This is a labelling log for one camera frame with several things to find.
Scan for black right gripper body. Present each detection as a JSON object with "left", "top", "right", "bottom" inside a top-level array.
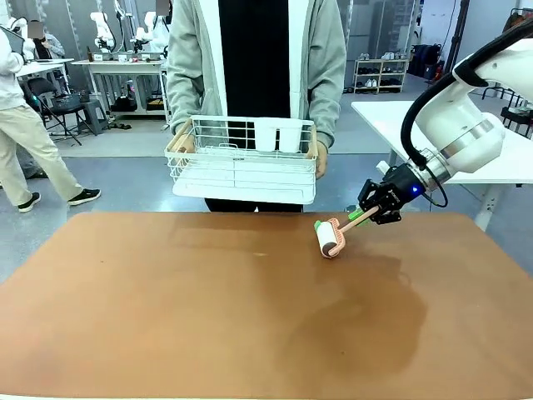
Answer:
[{"left": 376, "top": 163, "right": 426, "bottom": 208}]

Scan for pink handled lint roller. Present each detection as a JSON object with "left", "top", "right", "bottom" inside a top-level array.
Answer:
[{"left": 313, "top": 205, "right": 382, "bottom": 259}]

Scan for white wire dish rack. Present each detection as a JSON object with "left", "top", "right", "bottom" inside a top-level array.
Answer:
[{"left": 164, "top": 115, "right": 320, "bottom": 205}]

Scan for person's right forearm grey sleeve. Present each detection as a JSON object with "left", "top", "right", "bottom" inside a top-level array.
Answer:
[{"left": 166, "top": 74, "right": 205, "bottom": 137}]

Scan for person's left forearm grey sleeve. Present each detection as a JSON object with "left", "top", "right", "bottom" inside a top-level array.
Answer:
[{"left": 307, "top": 78, "right": 347, "bottom": 149}]

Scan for person's left hand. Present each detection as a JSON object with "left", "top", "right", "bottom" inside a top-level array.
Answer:
[{"left": 315, "top": 140, "right": 330, "bottom": 180}]

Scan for person's right hand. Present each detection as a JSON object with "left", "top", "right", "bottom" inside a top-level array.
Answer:
[{"left": 174, "top": 131, "right": 197, "bottom": 154}]

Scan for white side table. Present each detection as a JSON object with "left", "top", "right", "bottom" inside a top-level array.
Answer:
[{"left": 351, "top": 99, "right": 533, "bottom": 233}]

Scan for white plastic cup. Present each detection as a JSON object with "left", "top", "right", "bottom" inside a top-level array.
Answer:
[
  {"left": 253, "top": 118, "right": 279, "bottom": 153},
  {"left": 277, "top": 119, "right": 302, "bottom": 153}
]

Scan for wooden shoe rack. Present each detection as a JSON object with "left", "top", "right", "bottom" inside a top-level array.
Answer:
[{"left": 352, "top": 57, "right": 411, "bottom": 95}]

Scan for black luggage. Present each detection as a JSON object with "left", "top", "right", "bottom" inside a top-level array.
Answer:
[{"left": 410, "top": 43, "right": 441, "bottom": 79}]

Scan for dark metal chair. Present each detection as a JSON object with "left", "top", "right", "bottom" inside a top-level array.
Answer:
[{"left": 482, "top": 81, "right": 533, "bottom": 141}]

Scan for black slanted stand pole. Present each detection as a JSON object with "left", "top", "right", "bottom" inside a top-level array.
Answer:
[{"left": 441, "top": 0, "right": 470, "bottom": 80}]

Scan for person in grey cardigan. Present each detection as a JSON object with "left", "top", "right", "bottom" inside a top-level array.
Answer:
[{"left": 166, "top": 0, "right": 347, "bottom": 213}]

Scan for hanging clothes on rack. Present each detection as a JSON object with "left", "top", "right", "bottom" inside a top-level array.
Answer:
[{"left": 501, "top": 7, "right": 533, "bottom": 34}]

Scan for black bag under workbench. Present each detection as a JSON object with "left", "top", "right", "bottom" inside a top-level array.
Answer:
[{"left": 110, "top": 93, "right": 138, "bottom": 113}]

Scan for white workbench with objects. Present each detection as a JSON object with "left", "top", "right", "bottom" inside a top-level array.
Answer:
[{"left": 70, "top": 57, "right": 170, "bottom": 122}]

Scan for grey step stool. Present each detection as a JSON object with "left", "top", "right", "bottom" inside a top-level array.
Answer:
[{"left": 81, "top": 98, "right": 110, "bottom": 137}]

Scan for white background desk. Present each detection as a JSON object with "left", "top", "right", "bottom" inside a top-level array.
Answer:
[{"left": 16, "top": 57, "right": 75, "bottom": 78}]

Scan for black folding chair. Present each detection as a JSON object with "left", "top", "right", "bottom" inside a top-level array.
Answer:
[{"left": 24, "top": 77, "right": 84, "bottom": 147}]

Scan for seated person grey jacket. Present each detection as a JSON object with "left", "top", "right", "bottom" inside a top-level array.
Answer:
[{"left": 27, "top": 20, "right": 67, "bottom": 60}]

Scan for person in beige trousers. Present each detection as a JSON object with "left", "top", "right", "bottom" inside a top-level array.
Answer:
[{"left": 0, "top": 18, "right": 102, "bottom": 213}]

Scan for thin black right gripper cable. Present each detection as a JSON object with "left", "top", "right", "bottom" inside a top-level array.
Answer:
[{"left": 420, "top": 157, "right": 449, "bottom": 208}]

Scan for right arm black cable sleeve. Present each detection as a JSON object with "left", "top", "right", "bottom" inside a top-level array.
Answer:
[{"left": 401, "top": 24, "right": 533, "bottom": 168}]

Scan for white background robot with cables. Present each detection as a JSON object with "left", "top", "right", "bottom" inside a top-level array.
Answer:
[{"left": 7, "top": 16, "right": 37, "bottom": 62}]

